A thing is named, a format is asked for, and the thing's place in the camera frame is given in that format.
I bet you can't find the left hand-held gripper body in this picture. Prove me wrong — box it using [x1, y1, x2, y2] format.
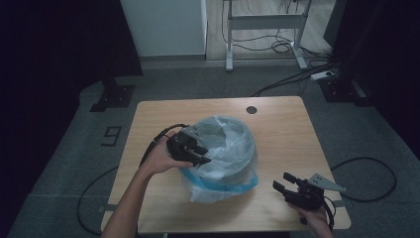
[165, 124, 206, 164]

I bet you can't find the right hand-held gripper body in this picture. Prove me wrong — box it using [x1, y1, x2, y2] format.
[284, 173, 348, 212]

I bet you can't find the white bag with blue band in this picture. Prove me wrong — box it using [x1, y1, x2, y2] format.
[179, 114, 260, 204]

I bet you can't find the person's right hand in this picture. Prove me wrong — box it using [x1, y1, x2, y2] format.
[286, 201, 333, 234]

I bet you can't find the person's left hand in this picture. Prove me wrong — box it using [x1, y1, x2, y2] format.
[140, 130, 195, 177]

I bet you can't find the black stand base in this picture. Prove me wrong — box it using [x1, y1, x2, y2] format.
[89, 75, 137, 113]
[318, 76, 374, 107]

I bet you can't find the white power strip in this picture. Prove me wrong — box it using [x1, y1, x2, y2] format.
[309, 69, 336, 81]

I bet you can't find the white cabinet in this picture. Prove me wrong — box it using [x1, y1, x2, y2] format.
[119, 0, 209, 59]

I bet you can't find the dark curtain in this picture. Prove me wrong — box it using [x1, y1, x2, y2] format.
[0, 0, 144, 232]
[322, 0, 420, 160]

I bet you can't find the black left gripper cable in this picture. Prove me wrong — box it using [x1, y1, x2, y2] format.
[76, 123, 190, 236]

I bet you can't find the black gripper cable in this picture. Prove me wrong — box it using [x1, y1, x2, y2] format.
[321, 156, 397, 232]
[76, 123, 190, 236]

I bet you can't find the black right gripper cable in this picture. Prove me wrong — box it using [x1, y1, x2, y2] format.
[321, 156, 397, 232]

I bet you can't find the thick black floor cable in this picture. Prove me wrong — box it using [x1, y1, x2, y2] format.
[251, 61, 335, 98]

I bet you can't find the tangle of black floor cables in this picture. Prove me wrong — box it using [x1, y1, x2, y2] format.
[220, 0, 332, 58]

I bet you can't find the white metal desk frame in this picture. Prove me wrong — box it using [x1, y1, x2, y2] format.
[222, 0, 313, 72]

